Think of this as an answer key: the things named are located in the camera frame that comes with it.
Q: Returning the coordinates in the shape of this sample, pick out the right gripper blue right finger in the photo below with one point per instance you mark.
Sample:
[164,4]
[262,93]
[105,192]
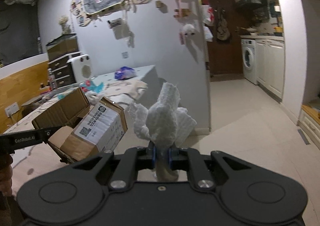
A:
[173,157]

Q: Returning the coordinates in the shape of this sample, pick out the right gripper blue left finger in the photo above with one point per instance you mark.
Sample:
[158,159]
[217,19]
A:
[151,155]

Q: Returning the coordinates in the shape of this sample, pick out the white tissue paper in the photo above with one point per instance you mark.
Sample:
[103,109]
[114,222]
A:
[164,123]

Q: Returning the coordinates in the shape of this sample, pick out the small cardboard box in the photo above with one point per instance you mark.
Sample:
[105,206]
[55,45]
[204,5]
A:
[86,129]

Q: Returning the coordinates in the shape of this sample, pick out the blue snack wrapper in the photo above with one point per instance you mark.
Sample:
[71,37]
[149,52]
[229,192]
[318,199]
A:
[86,86]

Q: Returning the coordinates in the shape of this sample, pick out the person left hand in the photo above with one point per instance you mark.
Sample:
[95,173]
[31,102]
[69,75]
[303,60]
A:
[6,176]

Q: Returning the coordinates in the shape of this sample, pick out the purple tissue pack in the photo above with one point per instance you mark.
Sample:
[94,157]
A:
[124,73]

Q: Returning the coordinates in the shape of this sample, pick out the black drawer organizer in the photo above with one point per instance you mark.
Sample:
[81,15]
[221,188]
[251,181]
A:
[62,71]

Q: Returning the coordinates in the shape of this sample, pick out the white space heater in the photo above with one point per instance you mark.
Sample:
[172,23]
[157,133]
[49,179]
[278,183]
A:
[81,67]

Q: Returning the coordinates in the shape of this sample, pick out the glass fish tank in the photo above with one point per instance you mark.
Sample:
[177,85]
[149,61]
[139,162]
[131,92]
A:
[64,44]

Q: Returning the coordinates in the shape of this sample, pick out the white washing machine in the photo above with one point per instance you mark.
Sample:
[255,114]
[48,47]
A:
[249,60]

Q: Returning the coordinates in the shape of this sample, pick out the white sheep plush toy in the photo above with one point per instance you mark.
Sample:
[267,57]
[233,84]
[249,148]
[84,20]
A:
[188,30]

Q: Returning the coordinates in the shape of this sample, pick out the white kitchen cabinets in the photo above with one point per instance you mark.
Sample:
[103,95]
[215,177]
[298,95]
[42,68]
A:
[270,58]

